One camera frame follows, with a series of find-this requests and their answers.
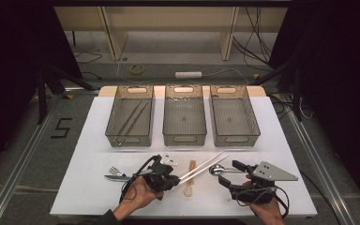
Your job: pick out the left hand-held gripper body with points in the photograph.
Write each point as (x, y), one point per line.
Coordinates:
(157, 175)

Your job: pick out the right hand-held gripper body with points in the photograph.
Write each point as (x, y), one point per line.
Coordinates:
(272, 173)

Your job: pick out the wooden spoon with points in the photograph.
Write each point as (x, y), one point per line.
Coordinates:
(188, 190)

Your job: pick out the metal spoon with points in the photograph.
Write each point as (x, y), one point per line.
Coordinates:
(216, 169)

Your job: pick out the white chopstick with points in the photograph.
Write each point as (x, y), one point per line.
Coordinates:
(204, 169)
(201, 165)

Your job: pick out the smoky clear plastic bin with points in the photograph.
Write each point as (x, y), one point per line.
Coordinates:
(184, 118)
(129, 117)
(234, 118)

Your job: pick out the person's left hand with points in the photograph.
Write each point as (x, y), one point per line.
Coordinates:
(139, 195)

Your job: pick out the person's right hand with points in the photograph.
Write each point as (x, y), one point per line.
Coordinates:
(268, 214)

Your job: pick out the black metal stand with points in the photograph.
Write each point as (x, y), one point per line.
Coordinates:
(42, 93)
(297, 93)

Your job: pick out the white power strip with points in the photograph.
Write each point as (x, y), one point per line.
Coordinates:
(188, 75)

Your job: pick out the yellow tape roll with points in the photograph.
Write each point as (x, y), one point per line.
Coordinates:
(131, 69)

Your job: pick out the black curtain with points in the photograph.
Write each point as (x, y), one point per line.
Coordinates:
(9, 62)
(340, 62)

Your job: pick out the beige wooden shelf unit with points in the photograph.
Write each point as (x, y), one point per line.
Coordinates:
(168, 18)

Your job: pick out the aluminium floor rail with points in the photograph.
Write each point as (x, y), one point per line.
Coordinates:
(18, 167)
(320, 168)

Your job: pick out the black overhead frame bar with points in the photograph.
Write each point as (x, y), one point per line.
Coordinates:
(168, 3)

